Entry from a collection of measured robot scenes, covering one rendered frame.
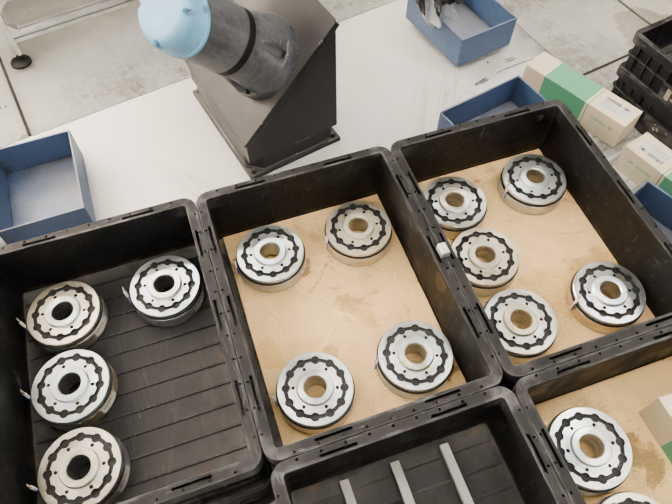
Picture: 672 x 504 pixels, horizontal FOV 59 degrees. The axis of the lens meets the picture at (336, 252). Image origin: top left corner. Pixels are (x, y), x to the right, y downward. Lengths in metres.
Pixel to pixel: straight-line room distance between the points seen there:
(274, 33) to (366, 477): 0.70
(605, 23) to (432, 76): 1.58
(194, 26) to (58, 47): 1.88
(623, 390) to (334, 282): 0.43
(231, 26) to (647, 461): 0.85
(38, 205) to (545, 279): 0.92
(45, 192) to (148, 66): 1.38
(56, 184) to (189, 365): 0.56
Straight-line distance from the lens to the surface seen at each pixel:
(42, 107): 2.57
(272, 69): 1.05
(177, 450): 0.84
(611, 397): 0.91
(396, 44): 1.47
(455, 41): 1.37
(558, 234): 1.01
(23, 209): 1.28
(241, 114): 1.14
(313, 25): 1.08
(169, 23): 0.97
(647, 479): 0.89
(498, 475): 0.83
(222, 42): 0.99
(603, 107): 1.33
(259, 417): 0.73
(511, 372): 0.76
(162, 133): 1.31
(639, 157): 1.27
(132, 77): 2.56
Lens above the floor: 1.62
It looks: 58 degrees down
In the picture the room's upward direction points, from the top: 1 degrees counter-clockwise
